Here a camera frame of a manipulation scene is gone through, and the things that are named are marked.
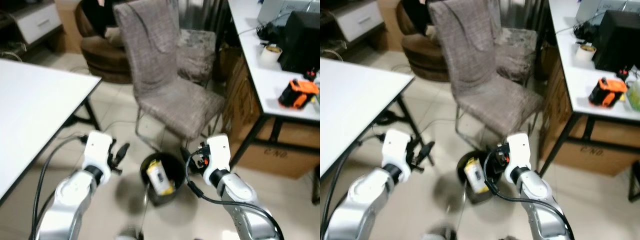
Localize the black round rubbish bin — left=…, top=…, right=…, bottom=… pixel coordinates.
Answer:
left=456, top=149, right=502, bottom=205
left=139, top=151, right=188, bottom=207

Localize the yellow white trash carton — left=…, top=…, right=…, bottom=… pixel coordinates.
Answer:
left=463, top=157, right=490, bottom=195
left=146, top=159, right=176, bottom=197

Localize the white table with black legs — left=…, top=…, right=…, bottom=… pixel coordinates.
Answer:
left=0, top=58, right=103, bottom=207
left=320, top=57, right=426, bottom=181

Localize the brown cardboard box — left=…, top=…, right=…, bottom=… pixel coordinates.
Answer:
left=542, top=59, right=640, bottom=177
left=221, top=54, right=321, bottom=180

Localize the grey fabric chair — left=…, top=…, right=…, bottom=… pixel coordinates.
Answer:
left=113, top=0, right=227, bottom=152
left=428, top=0, right=546, bottom=152

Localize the patterned grey cushion seat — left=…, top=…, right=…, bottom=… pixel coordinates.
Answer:
left=175, top=28, right=217, bottom=87
left=495, top=27, right=539, bottom=85

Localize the brown round armchair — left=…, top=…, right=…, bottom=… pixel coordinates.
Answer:
left=396, top=0, right=454, bottom=83
left=75, top=0, right=134, bottom=84

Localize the orange black power tool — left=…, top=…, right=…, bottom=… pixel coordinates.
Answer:
left=588, top=77, right=629, bottom=109
left=278, top=78, right=320, bottom=110

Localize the white tape roll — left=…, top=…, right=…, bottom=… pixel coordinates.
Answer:
left=259, top=43, right=284, bottom=70
left=574, top=42, right=599, bottom=69

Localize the person in black clothes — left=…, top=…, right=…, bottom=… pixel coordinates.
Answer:
left=92, top=0, right=120, bottom=39
left=402, top=0, right=437, bottom=37

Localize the white drawer cabinet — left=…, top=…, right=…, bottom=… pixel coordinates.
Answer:
left=10, top=1, right=64, bottom=46
left=332, top=0, right=387, bottom=44

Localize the black box device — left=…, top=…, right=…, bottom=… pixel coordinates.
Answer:
left=277, top=11, right=321, bottom=75
left=592, top=9, right=640, bottom=74

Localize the silver laptop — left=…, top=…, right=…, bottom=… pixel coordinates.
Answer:
left=257, top=0, right=321, bottom=27
left=575, top=0, right=640, bottom=24

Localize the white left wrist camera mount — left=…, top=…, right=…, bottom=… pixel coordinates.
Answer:
left=82, top=131, right=114, bottom=172
left=382, top=129, right=414, bottom=170

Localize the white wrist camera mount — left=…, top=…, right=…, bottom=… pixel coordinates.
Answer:
left=382, top=129, right=414, bottom=170
left=82, top=131, right=114, bottom=172
left=204, top=134, right=232, bottom=174
left=504, top=132, right=532, bottom=172

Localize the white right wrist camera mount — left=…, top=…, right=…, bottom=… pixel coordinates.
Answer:
left=504, top=132, right=532, bottom=172
left=204, top=134, right=232, bottom=174

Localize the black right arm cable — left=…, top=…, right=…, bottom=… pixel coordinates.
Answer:
left=483, top=156, right=576, bottom=240
left=184, top=154, right=286, bottom=240

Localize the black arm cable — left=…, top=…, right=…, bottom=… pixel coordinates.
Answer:
left=483, top=156, right=576, bottom=240
left=321, top=133, right=390, bottom=240
left=184, top=154, right=286, bottom=240
left=30, top=134, right=90, bottom=240

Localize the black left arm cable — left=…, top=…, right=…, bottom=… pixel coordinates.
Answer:
left=30, top=134, right=90, bottom=240
left=321, top=133, right=390, bottom=240

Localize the white desk with black frame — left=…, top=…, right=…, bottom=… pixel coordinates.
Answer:
left=227, top=0, right=321, bottom=174
left=538, top=0, right=640, bottom=177

